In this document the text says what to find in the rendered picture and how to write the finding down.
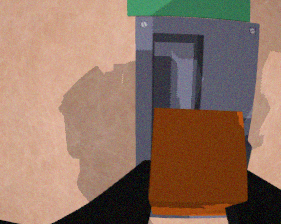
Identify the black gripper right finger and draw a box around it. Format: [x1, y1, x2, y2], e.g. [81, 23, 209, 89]
[225, 169, 281, 224]

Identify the orange block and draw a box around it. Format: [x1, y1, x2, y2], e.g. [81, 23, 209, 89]
[148, 108, 248, 216]

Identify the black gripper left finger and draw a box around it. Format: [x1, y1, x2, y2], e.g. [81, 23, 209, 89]
[52, 160, 152, 224]

